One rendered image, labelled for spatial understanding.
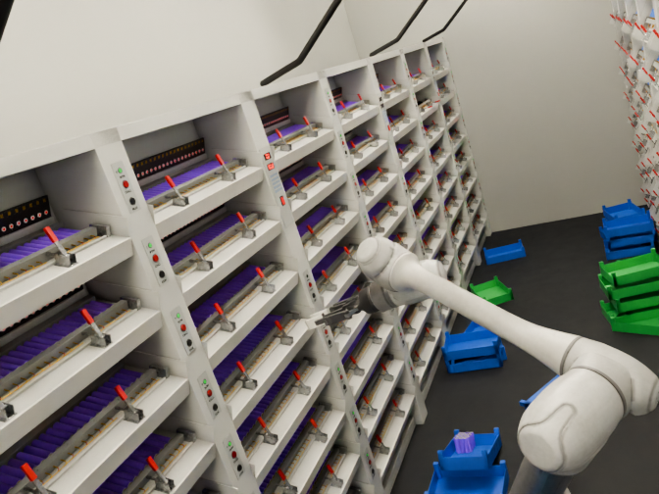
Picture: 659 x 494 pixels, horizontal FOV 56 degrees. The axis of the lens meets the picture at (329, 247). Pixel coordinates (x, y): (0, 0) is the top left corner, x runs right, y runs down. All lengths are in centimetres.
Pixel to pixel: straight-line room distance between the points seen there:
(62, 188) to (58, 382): 49
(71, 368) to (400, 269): 76
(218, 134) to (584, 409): 143
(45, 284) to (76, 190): 32
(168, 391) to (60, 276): 41
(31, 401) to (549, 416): 96
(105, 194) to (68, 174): 11
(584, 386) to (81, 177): 117
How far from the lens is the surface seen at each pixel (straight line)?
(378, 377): 288
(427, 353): 344
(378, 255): 148
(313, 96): 272
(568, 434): 124
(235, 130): 210
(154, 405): 154
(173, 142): 206
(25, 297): 130
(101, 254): 144
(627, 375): 136
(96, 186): 153
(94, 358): 140
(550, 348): 144
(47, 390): 133
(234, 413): 178
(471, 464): 267
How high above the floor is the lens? 171
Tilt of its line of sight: 15 degrees down
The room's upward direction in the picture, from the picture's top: 18 degrees counter-clockwise
